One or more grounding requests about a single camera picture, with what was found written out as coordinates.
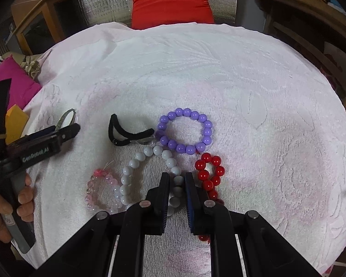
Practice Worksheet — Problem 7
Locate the red bead bracelet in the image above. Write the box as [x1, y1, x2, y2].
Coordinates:
[194, 153, 226, 243]

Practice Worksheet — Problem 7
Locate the magenta cushion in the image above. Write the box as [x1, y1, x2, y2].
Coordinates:
[0, 56, 42, 110]

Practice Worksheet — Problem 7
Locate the black hair tie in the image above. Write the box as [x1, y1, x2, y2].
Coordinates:
[108, 113, 155, 148]

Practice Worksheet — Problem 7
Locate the silver insulation sheet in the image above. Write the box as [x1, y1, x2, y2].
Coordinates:
[72, 0, 240, 29]

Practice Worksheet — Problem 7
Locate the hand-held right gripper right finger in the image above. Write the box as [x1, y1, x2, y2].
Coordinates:
[184, 172, 320, 277]

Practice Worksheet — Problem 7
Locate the wooden cabinet with dark glass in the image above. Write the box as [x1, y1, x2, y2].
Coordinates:
[10, 0, 75, 55]

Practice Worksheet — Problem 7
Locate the purple bead bracelet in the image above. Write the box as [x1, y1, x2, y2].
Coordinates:
[156, 107, 213, 154]

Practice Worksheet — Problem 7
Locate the wooden furniture frame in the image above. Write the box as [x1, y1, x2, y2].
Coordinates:
[242, 0, 346, 119]

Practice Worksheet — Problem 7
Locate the pale pink textured towel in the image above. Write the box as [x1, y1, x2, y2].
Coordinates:
[17, 22, 346, 274]

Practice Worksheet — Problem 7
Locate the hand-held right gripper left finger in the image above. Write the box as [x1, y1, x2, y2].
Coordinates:
[32, 172, 171, 277]

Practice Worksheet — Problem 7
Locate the red cushion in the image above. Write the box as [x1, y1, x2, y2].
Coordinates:
[130, 0, 214, 30]

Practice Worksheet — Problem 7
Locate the patterned cloth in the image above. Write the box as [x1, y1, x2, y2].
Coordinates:
[20, 54, 41, 79]

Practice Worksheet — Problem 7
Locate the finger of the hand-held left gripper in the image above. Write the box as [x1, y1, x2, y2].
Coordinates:
[58, 123, 81, 146]
[24, 126, 60, 139]

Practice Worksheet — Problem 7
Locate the thin metal bangle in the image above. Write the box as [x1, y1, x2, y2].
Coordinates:
[57, 109, 77, 130]

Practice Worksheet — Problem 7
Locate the orange cardboard box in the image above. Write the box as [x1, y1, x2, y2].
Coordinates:
[5, 104, 30, 145]

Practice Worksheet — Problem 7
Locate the pink bead bracelet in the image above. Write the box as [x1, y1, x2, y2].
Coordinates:
[86, 167, 123, 212]

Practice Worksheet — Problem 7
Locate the white bead bracelet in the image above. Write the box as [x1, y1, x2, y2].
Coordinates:
[119, 145, 184, 217]

